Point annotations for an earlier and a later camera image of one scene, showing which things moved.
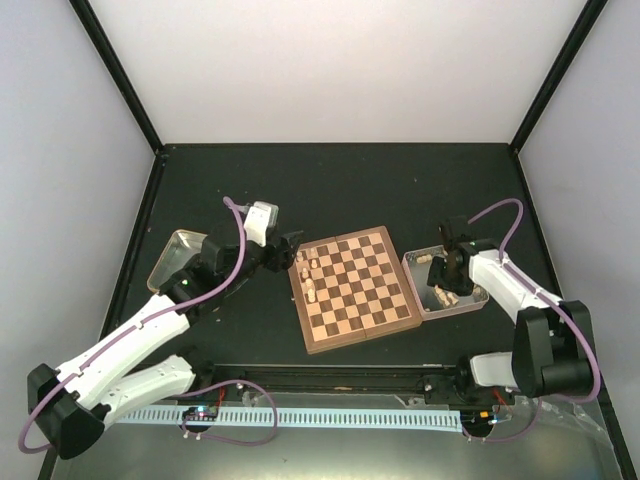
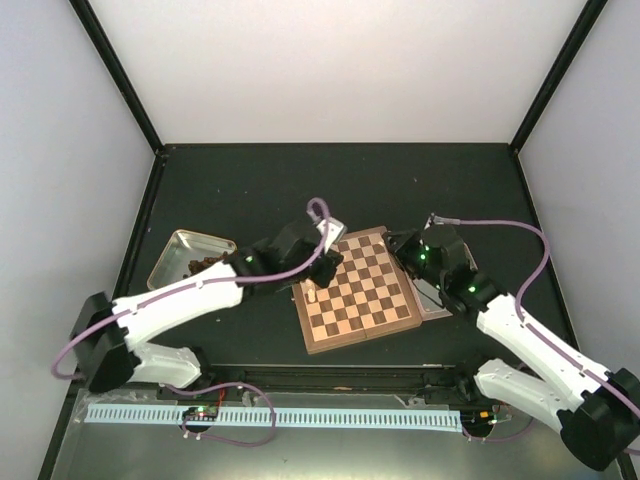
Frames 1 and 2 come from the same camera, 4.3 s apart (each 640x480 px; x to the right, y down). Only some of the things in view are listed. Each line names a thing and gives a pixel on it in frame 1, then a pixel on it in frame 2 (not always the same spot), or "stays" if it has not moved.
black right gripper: [434, 278] -> [402, 245]
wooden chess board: [350, 288] stays
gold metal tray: [182, 247] stays
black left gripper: [281, 254] -> [323, 279]
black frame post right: [590, 16] stays
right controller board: [478, 418] stays
